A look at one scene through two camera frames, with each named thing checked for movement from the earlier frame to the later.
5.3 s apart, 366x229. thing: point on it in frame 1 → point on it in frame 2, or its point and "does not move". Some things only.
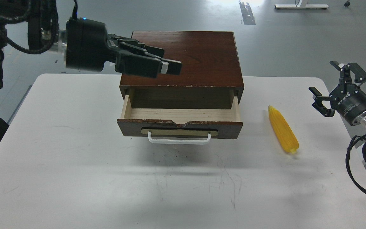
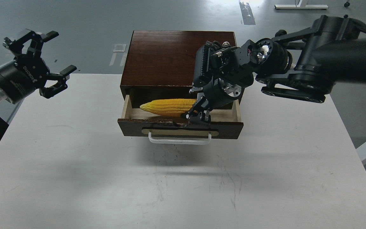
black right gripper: x=350 y=101 → x=220 y=72
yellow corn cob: x=284 y=131 → x=172 y=107
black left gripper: x=87 y=47 → x=15 y=80
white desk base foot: x=301 y=6 does not move
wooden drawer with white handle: x=197 y=126 does not move
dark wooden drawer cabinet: x=210 y=72 does not move
